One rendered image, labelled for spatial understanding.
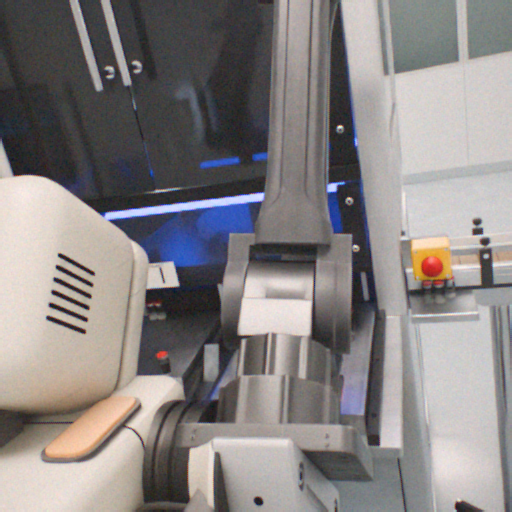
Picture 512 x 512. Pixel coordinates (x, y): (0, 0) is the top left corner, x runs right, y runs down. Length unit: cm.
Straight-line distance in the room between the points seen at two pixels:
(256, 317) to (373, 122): 72
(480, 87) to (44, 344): 550
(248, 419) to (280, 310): 9
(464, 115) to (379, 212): 466
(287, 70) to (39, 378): 31
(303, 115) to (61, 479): 32
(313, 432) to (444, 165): 551
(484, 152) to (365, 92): 479
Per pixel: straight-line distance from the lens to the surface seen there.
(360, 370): 103
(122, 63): 113
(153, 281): 129
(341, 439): 35
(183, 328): 132
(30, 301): 36
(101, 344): 41
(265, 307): 41
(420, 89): 570
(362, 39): 107
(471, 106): 575
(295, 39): 51
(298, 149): 46
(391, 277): 117
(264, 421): 37
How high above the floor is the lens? 143
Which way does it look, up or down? 19 degrees down
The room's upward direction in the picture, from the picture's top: 11 degrees counter-clockwise
